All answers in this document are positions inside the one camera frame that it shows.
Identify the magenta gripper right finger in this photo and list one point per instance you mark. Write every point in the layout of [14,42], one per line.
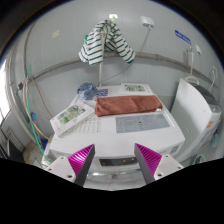
[148,161]

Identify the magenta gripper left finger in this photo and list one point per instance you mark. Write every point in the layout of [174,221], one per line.
[80,162]

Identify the rust brown folded towel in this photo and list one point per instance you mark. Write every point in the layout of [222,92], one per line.
[126,105]

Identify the white front washing machine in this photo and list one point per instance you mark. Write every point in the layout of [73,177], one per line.
[114,152]

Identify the white top-load washing machine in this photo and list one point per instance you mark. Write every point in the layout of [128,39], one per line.
[198,115]

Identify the blue grey crumpled cloth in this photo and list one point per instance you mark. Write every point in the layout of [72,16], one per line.
[87,91]

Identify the small blue red packet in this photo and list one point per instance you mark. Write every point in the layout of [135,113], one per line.
[102,92]

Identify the green white striped shirt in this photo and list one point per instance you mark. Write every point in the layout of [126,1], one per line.
[105,37]

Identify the white tap with hose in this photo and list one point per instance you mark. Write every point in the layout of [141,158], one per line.
[191,78]

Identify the grey horizontal wall pipe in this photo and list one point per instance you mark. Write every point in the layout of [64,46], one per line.
[139,55]

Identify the blue wall sign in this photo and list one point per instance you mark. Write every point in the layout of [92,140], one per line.
[182,36]

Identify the white wall socket box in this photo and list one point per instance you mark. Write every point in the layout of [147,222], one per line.
[147,21]

